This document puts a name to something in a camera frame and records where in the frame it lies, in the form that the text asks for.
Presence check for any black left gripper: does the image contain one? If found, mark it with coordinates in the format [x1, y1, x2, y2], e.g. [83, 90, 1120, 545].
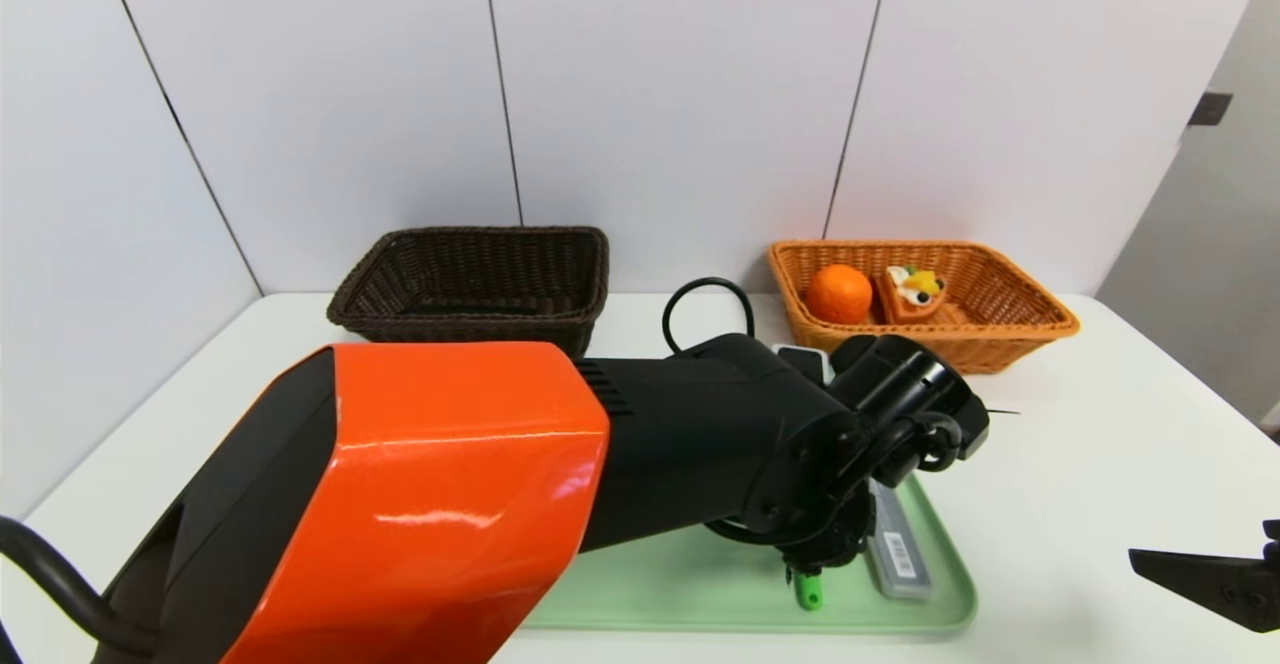
[863, 475, 933, 600]

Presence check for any toy waffle slice with cream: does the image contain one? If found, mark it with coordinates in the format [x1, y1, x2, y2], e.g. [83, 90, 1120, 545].
[878, 264, 946, 326]

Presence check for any orange fruit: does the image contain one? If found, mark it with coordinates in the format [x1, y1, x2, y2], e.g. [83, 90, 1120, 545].
[805, 264, 876, 326]

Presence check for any orange wicker basket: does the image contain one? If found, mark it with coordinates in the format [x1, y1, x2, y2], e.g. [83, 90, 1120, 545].
[767, 240, 1081, 375]

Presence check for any dark brown wicker basket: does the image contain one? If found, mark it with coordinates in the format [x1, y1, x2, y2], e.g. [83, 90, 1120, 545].
[327, 225, 611, 360]

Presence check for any grey pencil lead case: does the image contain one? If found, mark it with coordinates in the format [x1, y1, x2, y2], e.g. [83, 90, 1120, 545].
[865, 479, 936, 602]

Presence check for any light green plastic tray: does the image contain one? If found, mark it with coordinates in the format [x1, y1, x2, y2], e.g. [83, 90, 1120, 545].
[520, 474, 979, 636]

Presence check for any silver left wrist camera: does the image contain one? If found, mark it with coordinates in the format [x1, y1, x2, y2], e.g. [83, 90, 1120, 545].
[775, 344, 836, 387]

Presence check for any left wrist thin black cable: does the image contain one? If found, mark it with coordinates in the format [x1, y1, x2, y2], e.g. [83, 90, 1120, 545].
[662, 277, 966, 473]

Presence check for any left arm braided black cable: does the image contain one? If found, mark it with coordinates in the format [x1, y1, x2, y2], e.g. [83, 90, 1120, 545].
[0, 516, 161, 660]

